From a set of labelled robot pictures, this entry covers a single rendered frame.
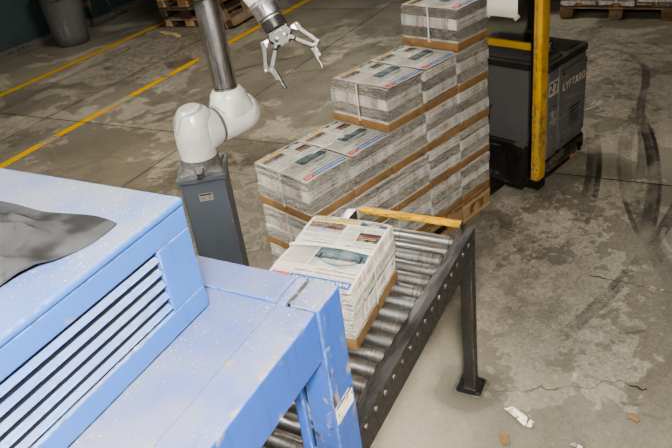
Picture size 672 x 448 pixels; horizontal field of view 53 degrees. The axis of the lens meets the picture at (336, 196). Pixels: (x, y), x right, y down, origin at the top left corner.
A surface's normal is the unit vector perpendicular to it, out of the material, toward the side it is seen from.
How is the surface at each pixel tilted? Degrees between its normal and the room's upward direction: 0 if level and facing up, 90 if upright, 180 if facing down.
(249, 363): 0
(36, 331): 90
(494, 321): 0
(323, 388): 90
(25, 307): 0
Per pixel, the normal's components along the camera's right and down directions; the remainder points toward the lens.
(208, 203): 0.12, 0.47
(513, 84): -0.69, 0.42
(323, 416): -0.45, 0.48
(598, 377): -0.12, -0.87
